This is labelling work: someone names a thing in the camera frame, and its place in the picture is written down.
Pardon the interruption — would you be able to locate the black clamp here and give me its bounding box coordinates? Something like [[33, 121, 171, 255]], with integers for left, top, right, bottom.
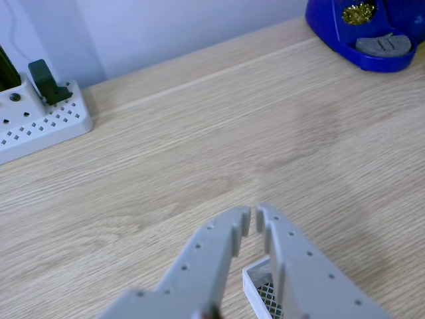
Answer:
[[27, 58, 74, 107]]

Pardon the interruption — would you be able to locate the blue soldering iron stand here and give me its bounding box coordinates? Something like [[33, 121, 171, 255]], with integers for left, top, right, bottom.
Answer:
[[304, 0, 419, 73]]

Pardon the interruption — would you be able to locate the white perforated base plate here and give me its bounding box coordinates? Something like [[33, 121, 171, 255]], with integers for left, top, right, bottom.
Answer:
[[0, 71, 94, 165]]

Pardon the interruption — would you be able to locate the grey cleaning sponge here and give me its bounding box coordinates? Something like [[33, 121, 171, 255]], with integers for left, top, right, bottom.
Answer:
[[355, 33, 414, 58]]

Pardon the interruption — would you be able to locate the dark motor on base plate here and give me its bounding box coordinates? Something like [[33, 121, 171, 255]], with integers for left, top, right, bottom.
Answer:
[[0, 44, 22, 93]]

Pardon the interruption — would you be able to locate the brass wool tip cleaner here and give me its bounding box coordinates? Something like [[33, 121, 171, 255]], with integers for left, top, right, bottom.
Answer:
[[341, 2, 377, 25]]

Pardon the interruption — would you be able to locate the small white mesh crate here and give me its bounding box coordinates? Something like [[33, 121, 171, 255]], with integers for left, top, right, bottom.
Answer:
[[241, 255, 285, 319]]

